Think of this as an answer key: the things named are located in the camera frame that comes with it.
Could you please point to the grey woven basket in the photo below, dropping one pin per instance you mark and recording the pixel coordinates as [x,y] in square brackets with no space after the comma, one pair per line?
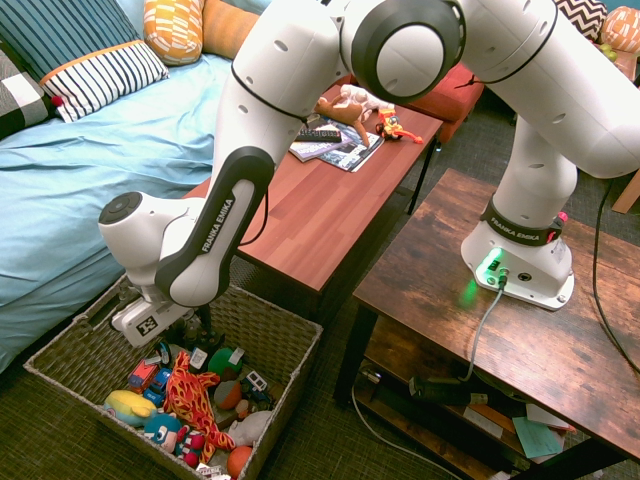
[280,335]

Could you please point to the pink white plush animal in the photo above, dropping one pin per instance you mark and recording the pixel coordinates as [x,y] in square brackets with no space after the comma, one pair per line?
[367,97]

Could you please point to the white navy striped pillow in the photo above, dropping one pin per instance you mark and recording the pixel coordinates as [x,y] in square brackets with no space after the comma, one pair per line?
[105,80]

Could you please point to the purple cover magazine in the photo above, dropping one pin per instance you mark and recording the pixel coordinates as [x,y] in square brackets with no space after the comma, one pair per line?
[315,149]

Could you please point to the black and white checked pillow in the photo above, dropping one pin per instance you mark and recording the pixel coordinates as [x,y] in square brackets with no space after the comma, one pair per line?
[20,100]

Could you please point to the grey and orange patchwork ball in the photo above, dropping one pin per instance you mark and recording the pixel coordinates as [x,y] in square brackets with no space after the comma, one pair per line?
[229,395]

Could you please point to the Captain America plush doll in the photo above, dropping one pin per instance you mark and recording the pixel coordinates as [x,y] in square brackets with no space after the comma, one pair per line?
[165,432]

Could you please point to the black remote control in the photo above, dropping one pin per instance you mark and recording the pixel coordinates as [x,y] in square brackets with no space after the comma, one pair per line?
[319,135]

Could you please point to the light wooden furniture leg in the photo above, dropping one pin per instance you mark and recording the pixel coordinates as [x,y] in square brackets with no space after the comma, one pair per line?
[627,192]

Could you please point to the dark blue striped pillow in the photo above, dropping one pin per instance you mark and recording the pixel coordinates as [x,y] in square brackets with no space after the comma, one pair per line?
[60,30]

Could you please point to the orange flame pattern plush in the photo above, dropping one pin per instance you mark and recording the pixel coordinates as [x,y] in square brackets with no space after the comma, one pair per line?
[192,395]

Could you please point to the grey plush animal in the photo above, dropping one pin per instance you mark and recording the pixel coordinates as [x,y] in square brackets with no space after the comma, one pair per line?
[250,427]

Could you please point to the orange white patterned cushion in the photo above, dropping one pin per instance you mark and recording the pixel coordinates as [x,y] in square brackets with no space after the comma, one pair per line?
[172,30]
[622,27]

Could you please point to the red toy truck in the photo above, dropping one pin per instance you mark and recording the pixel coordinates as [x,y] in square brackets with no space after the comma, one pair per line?
[142,375]

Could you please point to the yellow and blue plush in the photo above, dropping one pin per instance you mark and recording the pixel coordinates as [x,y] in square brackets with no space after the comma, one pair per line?
[127,406]

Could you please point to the light blue sofa cover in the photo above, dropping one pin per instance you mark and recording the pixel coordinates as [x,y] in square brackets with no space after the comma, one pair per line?
[100,165]

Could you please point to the green and red ball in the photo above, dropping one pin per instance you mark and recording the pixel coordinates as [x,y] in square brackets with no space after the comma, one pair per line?
[224,364]

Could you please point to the rustic brown table with shelf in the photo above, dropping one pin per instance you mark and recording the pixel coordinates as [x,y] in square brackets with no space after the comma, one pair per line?
[450,310]

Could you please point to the white and blue toy bus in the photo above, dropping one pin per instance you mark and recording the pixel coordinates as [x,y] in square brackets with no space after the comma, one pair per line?
[256,385]

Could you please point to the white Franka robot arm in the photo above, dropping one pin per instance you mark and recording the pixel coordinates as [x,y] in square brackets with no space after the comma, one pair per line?
[525,75]

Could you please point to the black white zigzag cushion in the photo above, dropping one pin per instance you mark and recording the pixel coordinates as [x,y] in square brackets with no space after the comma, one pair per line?
[582,17]

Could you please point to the brown plush animal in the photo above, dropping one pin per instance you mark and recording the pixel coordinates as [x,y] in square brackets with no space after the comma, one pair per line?
[345,112]

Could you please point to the white paper sheet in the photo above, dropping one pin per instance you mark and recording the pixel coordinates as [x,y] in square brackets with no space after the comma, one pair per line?
[547,416]

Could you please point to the red ottoman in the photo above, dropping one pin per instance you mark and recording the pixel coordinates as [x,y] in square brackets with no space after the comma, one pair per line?
[445,100]

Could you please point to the reddish wooden coffee table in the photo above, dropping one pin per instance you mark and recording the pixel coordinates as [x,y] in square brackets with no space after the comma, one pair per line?
[325,210]

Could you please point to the black power brick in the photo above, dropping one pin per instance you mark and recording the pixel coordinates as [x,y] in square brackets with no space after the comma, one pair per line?
[440,391]

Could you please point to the plain orange cushion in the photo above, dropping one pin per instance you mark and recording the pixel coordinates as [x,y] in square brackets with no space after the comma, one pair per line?
[225,27]

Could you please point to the green paper notebook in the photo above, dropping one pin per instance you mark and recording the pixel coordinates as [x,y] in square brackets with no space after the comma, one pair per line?
[537,437]

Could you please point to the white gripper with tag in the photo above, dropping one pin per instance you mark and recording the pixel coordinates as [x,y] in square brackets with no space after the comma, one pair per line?
[147,322]

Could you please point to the blue police toy car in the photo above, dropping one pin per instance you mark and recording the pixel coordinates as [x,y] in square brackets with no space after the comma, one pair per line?
[159,387]

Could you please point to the orange toy digger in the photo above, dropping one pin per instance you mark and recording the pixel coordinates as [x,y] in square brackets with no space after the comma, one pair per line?
[392,125]

